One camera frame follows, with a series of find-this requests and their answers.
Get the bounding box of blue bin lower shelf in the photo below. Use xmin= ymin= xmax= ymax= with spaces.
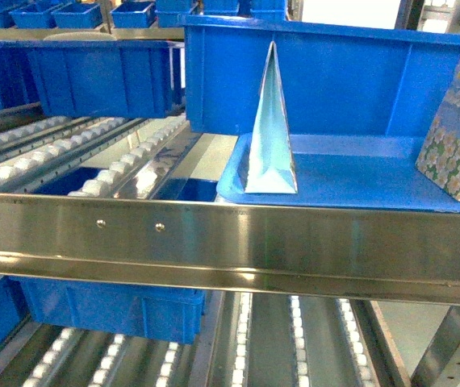
xmin=11 ymin=277 xmax=206 ymax=344

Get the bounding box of large blue bin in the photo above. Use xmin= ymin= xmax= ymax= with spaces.
xmin=0 ymin=40 xmax=184 ymax=119
xmin=183 ymin=15 xmax=460 ymax=137

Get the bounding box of large blue bin right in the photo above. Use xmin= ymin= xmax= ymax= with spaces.
xmin=183 ymin=15 xmax=460 ymax=137

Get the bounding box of steel rack front rail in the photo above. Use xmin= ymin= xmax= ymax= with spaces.
xmin=0 ymin=193 xmax=460 ymax=305

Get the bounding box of large blue bin left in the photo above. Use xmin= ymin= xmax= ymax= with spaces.
xmin=0 ymin=40 xmax=184 ymax=119

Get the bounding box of blue plastic tray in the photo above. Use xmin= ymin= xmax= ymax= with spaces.
xmin=217 ymin=135 xmax=460 ymax=213

